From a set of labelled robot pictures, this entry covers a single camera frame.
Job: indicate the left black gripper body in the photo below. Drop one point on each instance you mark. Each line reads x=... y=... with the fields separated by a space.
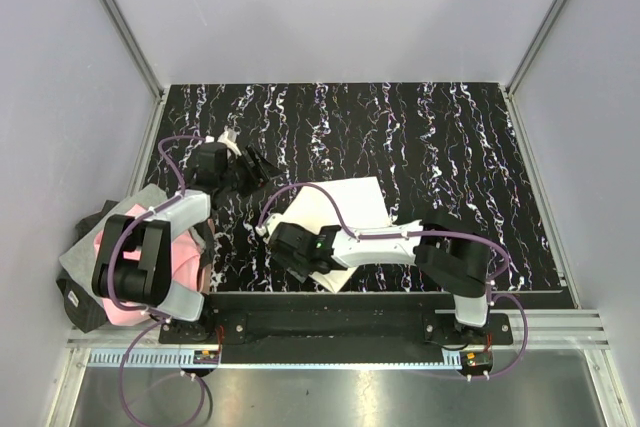
x=237 y=177

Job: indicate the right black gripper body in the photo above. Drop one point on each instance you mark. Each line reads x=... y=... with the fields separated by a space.
x=297 y=266

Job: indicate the white cloth napkin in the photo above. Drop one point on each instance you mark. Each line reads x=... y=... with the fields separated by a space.
x=361 y=204

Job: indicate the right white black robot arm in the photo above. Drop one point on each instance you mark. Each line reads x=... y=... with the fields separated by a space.
x=454 y=257

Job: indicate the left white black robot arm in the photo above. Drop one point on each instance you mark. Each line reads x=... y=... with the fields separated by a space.
x=189 y=207

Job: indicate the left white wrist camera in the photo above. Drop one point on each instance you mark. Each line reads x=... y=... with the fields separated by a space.
x=229 y=139

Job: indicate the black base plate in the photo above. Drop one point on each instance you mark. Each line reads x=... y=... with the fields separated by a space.
x=240 y=318

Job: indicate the left frame post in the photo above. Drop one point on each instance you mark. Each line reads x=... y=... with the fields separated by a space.
x=135 y=52

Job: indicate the frame post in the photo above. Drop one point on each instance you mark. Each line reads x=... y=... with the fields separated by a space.
x=135 y=52
x=543 y=31

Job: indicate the white slotted cable duct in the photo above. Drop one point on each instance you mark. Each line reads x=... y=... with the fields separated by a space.
x=203 y=359

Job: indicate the aluminium frame rail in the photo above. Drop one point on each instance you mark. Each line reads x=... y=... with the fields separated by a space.
x=564 y=329

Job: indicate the right frame post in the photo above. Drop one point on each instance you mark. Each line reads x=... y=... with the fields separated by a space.
x=543 y=31

